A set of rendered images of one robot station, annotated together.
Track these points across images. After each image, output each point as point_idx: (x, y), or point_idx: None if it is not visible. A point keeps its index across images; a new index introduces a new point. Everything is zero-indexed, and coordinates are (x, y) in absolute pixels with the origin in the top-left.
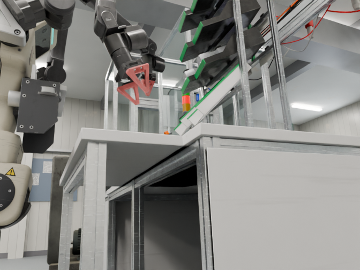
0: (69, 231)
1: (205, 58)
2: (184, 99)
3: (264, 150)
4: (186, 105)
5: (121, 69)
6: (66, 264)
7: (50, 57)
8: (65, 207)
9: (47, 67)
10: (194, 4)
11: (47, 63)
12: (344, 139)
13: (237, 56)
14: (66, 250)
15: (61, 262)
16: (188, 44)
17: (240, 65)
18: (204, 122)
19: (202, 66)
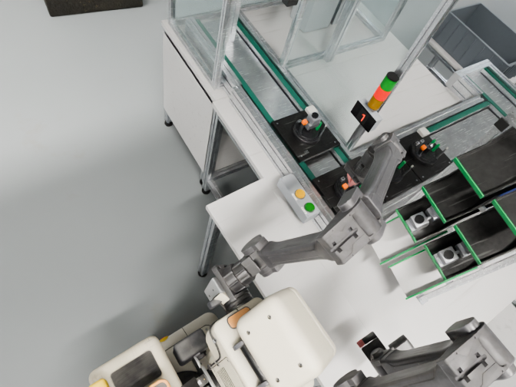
0: (218, 234)
1: (449, 278)
2: (381, 96)
3: None
4: (378, 104)
5: (377, 372)
6: (214, 246)
7: (272, 267)
8: (216, 227)
9: (264, 270)
10: (502, 217)
11: (256, 249)
12: None
13: (479, 266)
14: (214, 242)
15: (210, 247)
16: (447, 221)
17: (474, 276)
18: (395, 214)
19: (440, 273)
